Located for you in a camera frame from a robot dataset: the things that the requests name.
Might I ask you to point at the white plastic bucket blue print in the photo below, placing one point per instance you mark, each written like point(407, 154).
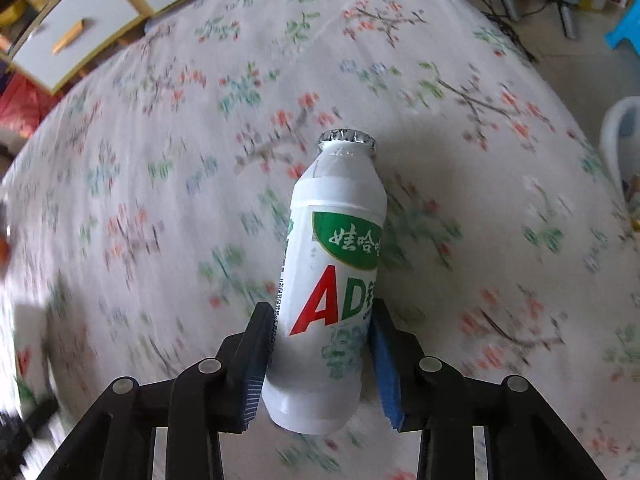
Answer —
point(612, 135)

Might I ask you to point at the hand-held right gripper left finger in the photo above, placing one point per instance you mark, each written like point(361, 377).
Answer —
point(257, 360)

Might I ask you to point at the white plastic drink bottle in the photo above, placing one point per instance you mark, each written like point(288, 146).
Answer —
point(330, 240)

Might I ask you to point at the floral bed sheet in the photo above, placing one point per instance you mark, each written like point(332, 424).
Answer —
point(175, 185)

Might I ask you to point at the red cloth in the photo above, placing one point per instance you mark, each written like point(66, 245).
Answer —
point(20, 110)

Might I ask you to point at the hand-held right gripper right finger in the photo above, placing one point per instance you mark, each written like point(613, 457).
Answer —
point(387, 360)

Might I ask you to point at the blue plastic stool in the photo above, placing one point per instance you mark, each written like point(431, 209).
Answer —
point(627, 35)

